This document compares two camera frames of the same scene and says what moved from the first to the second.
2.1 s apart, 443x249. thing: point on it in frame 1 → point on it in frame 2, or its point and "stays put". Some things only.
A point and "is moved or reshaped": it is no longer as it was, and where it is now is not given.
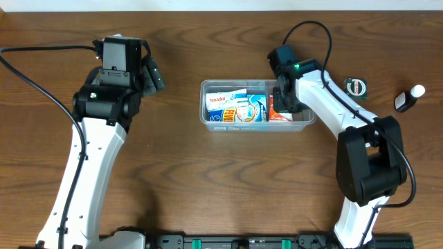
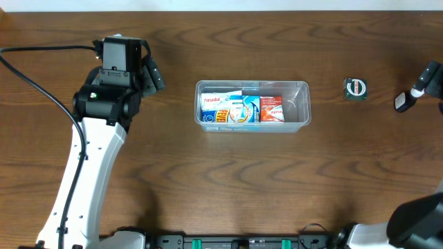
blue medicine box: (255, 111) is moved or reshaped
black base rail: (270, 241) stays put
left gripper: (154, 78) stays put
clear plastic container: (246, 106) stays put
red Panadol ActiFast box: (277, 116) is moved or reshaped
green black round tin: (356, 88) stays put
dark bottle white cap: (405, 99) stays put
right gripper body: (283, 102) → (436, 88)
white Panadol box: (226, 99) is moved or reshaped
